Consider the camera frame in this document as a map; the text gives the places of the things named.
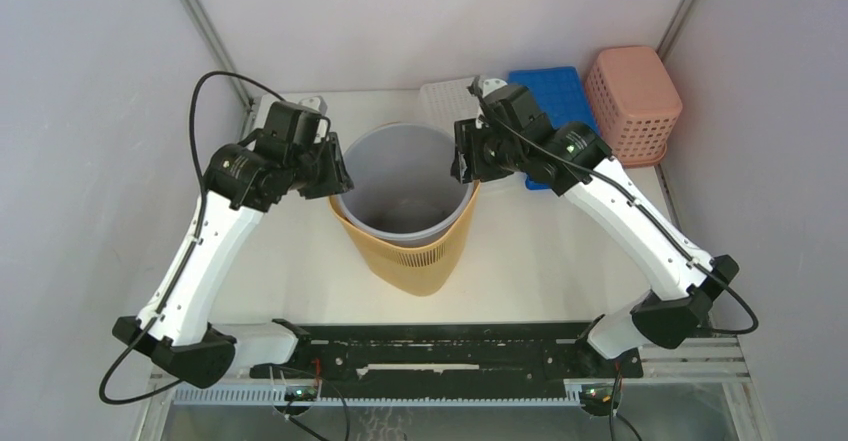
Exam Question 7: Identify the aluminium frame rail right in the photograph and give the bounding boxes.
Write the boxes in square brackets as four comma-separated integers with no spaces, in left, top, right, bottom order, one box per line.
[655,0,700,228]

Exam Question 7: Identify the aluminium frame rail left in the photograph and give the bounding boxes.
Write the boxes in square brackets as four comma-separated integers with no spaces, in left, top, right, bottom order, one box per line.
[180,0,254,135]

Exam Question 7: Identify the white perforated plastic basket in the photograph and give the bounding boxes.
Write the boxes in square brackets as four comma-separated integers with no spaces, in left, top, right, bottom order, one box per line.
[417,78,481,135]

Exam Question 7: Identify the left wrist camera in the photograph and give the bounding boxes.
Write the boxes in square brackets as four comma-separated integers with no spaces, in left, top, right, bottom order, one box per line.
[297,96,328,121]

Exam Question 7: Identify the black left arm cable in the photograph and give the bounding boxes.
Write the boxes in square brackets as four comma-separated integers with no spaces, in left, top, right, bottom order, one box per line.
[98,70,286,406]

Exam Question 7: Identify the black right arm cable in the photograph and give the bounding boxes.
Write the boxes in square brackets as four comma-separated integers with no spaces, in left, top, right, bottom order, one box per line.
[467,76,761,337]

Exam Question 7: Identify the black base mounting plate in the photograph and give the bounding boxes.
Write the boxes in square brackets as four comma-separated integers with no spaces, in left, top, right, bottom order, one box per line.
[249,322,647,402]

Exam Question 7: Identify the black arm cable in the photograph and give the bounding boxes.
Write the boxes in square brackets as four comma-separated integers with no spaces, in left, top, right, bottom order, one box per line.
[467,76,761,337]
[98,70,286,406]

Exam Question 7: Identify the yellow ribbed waste bin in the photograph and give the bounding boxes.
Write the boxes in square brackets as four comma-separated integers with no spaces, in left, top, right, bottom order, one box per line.
[327,119,482,298]

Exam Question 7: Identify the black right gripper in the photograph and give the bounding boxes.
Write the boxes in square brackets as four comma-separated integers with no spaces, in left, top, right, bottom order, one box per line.
[450,118,524,185]

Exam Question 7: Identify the aluminium frame rail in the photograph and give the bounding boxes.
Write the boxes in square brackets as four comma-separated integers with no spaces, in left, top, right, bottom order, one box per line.
[655,0,700,228]
[180,0,254,135]

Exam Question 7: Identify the blue compartment tray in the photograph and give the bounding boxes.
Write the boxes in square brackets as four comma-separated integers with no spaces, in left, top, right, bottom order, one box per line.
[507,66,601,192]

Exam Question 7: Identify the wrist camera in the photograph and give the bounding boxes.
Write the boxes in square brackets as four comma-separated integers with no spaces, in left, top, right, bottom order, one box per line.
[297,96,328,121]
[467,75,507,99]

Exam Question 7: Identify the white slotted cable duct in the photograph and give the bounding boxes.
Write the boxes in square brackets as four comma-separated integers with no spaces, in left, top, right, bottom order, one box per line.
[172,384,584,407]

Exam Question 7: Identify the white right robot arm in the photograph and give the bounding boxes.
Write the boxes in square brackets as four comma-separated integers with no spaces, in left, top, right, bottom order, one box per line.
[451,77,739,377]

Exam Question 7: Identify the grey bin liner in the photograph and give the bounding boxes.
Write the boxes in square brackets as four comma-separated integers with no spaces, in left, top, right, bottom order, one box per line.
[338,123,474,247]

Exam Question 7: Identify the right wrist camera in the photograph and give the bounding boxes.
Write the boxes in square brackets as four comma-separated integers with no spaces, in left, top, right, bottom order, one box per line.
[467,75,507,99]

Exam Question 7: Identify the pink perforated plastic basket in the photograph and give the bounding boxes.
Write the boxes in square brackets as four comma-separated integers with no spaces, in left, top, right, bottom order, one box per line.
[584,46,683,168]

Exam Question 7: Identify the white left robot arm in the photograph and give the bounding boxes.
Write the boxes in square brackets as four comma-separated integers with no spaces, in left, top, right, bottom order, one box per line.
[113,96,353,388]

